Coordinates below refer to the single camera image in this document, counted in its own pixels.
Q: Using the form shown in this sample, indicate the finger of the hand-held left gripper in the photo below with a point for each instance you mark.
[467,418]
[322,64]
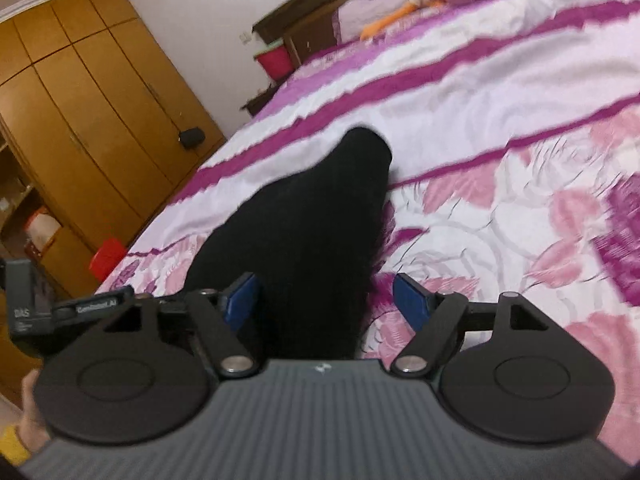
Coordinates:
[95,305]

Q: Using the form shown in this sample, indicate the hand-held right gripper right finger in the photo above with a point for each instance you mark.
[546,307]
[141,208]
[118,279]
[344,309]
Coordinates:
[412,302]

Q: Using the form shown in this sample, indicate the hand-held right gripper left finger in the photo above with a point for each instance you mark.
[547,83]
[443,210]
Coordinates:
[242,305]

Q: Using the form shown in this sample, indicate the black garment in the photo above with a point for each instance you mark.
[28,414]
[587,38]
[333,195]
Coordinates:
[300,240]

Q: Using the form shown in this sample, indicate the person's left hand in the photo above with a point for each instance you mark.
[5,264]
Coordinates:
[34,420]

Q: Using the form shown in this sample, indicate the red plastic stool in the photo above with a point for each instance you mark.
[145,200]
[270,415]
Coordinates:
[106,260]

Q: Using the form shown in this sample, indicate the orange and white bag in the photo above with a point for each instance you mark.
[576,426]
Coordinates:
[44,235]

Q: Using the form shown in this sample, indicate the small black device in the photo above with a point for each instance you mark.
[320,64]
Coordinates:
[192,138]

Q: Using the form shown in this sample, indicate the wooden wardrobe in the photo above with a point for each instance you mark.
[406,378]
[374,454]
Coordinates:
[100,110]

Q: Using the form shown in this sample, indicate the dark wooden nightstand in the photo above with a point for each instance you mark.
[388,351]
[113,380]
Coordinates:
[260,100]

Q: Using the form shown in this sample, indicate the purple floral bed blanket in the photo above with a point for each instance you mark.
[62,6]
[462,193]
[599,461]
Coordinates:
[500,110]

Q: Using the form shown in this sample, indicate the red plastic bucket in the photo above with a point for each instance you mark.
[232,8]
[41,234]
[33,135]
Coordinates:
[274,62]

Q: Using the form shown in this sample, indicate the dark wooden headboard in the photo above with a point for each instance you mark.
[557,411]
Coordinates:
[300,30]

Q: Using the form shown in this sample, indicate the light purple pillow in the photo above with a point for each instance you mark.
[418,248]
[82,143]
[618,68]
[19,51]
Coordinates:
[365,12]

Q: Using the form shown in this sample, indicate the white wall outlet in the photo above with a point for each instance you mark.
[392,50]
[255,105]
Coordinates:
[245,37]

